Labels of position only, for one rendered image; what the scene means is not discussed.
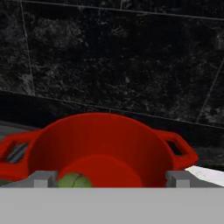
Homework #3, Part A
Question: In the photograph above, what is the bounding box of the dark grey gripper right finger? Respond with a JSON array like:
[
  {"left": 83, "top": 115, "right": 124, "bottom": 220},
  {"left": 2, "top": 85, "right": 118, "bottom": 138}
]
[{"left": 165, "top": 170, "right": 224, "bottom": 188}]

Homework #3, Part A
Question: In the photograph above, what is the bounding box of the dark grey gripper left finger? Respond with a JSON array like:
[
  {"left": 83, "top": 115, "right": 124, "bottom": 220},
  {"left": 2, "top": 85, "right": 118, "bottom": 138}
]
[{"left": 1, "top": 171, "right": 59, "bottom": 188}]

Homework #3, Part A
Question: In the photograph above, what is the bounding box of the green lime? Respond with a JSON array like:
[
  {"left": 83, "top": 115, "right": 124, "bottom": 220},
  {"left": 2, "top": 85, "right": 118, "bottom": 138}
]
[{"left": 57, "top": 172, "right": 93, "bottom": 188}]

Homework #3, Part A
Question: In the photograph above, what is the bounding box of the white spatula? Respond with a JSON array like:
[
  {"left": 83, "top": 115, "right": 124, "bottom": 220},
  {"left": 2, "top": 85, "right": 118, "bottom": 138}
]
[{"left": 184, "top": 164, "right": 224, "bottom": 187}]

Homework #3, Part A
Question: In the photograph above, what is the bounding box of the red pot with two handles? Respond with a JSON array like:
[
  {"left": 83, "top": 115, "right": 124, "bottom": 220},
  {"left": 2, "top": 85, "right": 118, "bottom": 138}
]
[{"left": 0, "top": 112, "right": 200, "bottom": 188}]

